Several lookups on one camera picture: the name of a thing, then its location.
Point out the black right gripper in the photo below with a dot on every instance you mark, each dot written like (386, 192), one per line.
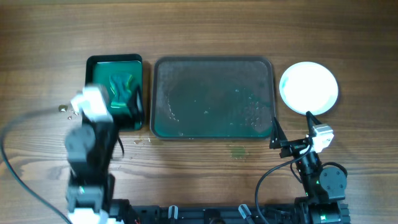
(291, 147)

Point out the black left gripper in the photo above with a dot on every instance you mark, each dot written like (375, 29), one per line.
(124, 119)

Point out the white plate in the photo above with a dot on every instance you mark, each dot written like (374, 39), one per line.
(308, 86)

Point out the green and yellow sponge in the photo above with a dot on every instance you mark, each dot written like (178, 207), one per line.
(120, 84)

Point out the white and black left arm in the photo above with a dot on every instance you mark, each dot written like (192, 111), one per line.
(91, 186)

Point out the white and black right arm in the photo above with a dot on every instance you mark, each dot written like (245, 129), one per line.
(323, 183)

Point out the small green soapy water tray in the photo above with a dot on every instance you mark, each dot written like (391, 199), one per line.
(100, 67)

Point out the large dark grey tray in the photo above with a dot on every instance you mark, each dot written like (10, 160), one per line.
(212, 97)

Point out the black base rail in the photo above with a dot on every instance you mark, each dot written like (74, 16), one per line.
(211, 214)

